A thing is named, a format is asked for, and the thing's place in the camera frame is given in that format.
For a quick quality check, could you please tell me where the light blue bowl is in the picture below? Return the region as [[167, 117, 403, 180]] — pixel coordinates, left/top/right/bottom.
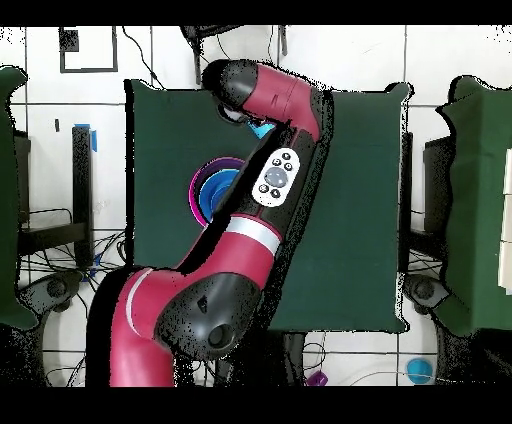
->
[[198, 167, 242, 224]]

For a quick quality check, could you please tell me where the pink bowl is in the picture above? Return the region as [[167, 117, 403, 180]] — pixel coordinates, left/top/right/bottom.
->
[[188, 156, 247, 230]]

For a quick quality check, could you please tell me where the light blue cup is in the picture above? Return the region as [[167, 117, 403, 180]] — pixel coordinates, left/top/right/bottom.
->
[[405, 356, 435, 386], [246, 119, 278, 140]]

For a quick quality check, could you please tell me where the dark green table cloth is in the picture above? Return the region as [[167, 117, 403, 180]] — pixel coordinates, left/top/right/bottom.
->
[[124, 78, 413, 334]]

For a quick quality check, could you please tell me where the black tripod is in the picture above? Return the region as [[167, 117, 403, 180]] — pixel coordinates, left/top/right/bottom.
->
[[179, 25, 289, 86]]

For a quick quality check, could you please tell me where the black grey floor device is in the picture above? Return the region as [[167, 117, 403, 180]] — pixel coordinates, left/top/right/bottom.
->
[[403, 273, 451, 315], [17, 271, 83, 317]]

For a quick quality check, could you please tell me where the green cloth side table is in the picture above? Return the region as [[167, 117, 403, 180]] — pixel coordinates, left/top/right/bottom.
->
[[0, 65, 39, 331], [431, 75, 512, 337]]

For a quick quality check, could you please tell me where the black metal frame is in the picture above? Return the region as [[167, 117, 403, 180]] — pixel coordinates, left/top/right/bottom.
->
[[17, 124, 97, 269]]

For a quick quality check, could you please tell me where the tangle of cables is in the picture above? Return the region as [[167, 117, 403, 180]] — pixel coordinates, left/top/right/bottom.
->
[[19, 231, 129, 387]]

